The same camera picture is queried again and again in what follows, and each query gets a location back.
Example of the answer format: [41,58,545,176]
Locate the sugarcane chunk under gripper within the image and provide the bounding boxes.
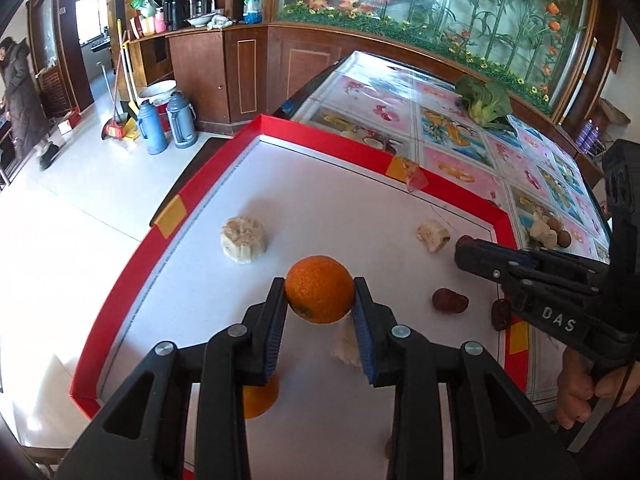
[332,318,361,367]

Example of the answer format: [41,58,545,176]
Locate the white basin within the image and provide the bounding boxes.
[139,79,177,105]

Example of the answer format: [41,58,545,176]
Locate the grey-blue thermos flask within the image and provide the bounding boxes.
[166,90,198,148]

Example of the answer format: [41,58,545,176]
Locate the brown longan fruit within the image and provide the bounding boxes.
[558,230,572,248]

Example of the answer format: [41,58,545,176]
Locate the large sugarcane chunk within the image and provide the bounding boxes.
[220,217,267,264]

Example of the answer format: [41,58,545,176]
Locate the fruit-pattern pink tablecloth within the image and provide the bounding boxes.
[282,51,610,262]

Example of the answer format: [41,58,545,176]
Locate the green bok choy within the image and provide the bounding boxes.
[456,75,512,130]

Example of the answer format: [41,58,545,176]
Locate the flower bamboo glass panel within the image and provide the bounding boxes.
[276,0,590,114]

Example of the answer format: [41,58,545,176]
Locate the person in dark coat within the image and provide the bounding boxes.
[1,36,60,170]

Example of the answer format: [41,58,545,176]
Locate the blue thermos flask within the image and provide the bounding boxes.
[137,100,168,155]

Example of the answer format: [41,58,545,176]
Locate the red-bordered white tray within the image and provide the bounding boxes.
[70,116,529,479]

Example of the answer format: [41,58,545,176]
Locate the orange mandarin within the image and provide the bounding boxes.
[243,374,280,419]
[284,256,355,324]

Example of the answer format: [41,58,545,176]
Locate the small sugarcane chunk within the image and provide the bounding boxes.
[416,220,451,252]

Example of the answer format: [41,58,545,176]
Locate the right hand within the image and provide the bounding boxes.
[556,348,639,438]

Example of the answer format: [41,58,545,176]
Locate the red dustpan with broom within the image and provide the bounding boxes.
[101,18,142,150]

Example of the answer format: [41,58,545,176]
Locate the purple bottles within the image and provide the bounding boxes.
[576,118,599,154]

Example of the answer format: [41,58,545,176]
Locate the dark red jujube date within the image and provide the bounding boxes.
[490,298,512,332]

